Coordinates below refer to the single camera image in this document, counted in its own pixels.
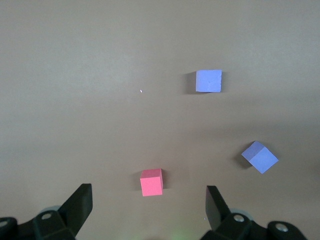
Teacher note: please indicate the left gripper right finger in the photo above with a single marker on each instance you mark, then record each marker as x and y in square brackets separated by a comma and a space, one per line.
[217, 212]

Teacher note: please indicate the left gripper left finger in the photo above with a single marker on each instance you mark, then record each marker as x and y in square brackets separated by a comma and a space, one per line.
[75, 207]

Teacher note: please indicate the red foam cube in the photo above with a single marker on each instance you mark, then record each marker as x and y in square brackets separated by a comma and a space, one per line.
[151, 183]

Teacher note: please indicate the purple foam cube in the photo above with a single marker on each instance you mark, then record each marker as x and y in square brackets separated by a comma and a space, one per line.
[208, 80]
[261, 158]

